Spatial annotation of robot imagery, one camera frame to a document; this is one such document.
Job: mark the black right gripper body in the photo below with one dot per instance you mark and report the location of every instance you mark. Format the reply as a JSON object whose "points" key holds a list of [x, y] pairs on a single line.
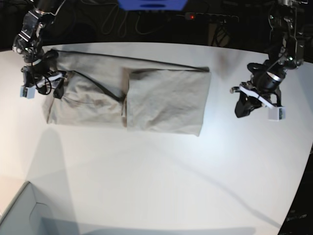
{"points": [[38, 63]]}

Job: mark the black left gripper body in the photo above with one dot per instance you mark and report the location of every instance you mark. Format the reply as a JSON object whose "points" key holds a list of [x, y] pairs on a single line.
{"points": [[266, 78]]}

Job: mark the beige grey t-shirt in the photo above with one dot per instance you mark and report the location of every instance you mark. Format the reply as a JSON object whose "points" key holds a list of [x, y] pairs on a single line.
{"points": [[135, 94]]}

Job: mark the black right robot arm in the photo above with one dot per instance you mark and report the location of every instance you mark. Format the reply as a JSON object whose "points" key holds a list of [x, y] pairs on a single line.
{"points": [[34, 23]]}

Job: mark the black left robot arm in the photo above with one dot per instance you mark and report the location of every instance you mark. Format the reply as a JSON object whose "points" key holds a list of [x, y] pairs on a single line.
{"points": [[287, 21]]}

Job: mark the black power strip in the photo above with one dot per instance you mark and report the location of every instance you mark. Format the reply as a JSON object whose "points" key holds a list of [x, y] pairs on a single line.
{"points": [[211, 18]]}

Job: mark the blue plastic panel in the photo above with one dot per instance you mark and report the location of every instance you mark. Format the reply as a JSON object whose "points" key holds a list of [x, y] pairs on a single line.
{"points": [[140, 5]]}

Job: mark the white cardboard box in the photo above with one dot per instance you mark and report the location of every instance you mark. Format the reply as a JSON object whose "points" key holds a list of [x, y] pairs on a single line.
{"points": [[32, 212]]}

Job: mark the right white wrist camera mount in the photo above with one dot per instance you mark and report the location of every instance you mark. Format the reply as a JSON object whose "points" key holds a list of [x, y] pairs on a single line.
{"points": [[28, 89]]}

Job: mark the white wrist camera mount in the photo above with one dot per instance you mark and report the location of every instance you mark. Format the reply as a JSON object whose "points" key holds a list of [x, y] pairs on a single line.
{"points": [[276, 112], [28, 89]]}

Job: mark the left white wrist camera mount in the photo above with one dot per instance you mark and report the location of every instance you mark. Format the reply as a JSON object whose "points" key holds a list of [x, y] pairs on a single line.
{"points": [[276, 112]]}

